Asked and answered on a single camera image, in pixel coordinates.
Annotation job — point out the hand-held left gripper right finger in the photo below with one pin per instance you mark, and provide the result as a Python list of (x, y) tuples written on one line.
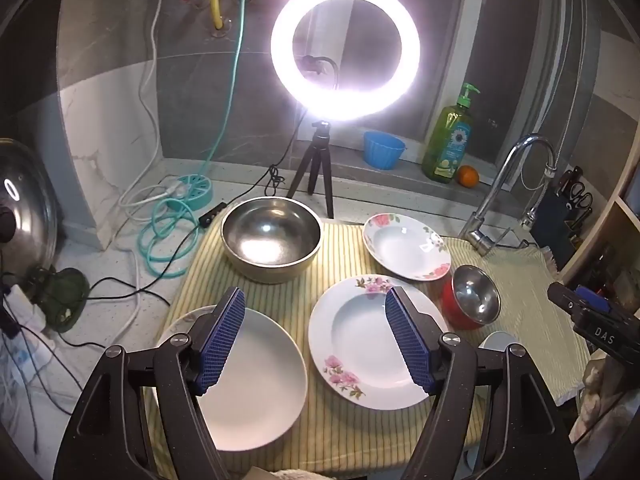
[(410, 342)]

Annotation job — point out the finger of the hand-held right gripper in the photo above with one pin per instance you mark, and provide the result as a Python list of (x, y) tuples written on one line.
[(561, 297)]

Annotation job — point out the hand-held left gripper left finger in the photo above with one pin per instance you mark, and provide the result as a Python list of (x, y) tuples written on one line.
[(220, 342)]

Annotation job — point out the pink blossom print plate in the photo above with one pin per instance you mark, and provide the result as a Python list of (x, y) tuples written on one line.
[(360, 340)]

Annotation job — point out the white plate grey leaf print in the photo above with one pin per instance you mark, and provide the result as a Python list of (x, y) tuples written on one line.
[(260, 385)]

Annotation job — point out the red rose print plate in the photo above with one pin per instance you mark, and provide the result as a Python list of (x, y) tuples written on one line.
[(405, 250)]

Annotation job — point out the large steel bowl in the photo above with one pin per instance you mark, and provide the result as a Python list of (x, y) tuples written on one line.
[(270, 240)]

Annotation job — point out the white towel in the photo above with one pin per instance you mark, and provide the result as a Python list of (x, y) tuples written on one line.
[(605, 395)]

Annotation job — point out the dark knife block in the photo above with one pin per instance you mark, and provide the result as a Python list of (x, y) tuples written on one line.
[(550, 225)]

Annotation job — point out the small white bowl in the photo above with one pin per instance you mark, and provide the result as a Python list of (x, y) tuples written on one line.
[(497, 341)]

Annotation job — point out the red bowl steel interior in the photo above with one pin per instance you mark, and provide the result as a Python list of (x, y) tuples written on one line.
[(472, 292)]

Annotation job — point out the wooden shelf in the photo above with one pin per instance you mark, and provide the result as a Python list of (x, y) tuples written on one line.
[(620, 230)]

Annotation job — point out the black scissors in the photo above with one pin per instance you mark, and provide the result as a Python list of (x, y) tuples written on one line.
[(581, 200)]

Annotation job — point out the yellow striped cloth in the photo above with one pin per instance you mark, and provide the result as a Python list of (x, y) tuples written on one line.
[(340, 255)]

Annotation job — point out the chrome faucet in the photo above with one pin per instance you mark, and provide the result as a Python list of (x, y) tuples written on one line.
[(492, 195)]

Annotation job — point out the orange fruit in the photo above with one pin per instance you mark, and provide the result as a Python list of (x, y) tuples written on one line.
[(468, 176)]

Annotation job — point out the round teal power strip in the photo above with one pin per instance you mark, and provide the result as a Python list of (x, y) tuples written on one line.
[(192, 192)]

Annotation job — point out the dark green stand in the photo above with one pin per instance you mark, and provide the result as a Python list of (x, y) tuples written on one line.
[(62, 300)]

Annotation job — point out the green dish soap bottle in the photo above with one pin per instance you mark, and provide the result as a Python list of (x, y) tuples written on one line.
[(447, 147)]

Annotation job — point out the blue ribbed plastic cup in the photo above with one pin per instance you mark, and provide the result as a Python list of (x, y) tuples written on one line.
[(382, 152)]

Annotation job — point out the white power adapter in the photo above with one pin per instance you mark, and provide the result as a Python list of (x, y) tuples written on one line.
[(25, 310)]

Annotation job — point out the black tripod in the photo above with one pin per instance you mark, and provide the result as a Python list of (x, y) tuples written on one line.
[(314, 160)]

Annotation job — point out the steel pot lid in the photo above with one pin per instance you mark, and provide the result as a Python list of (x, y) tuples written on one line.
[(25, 200)]

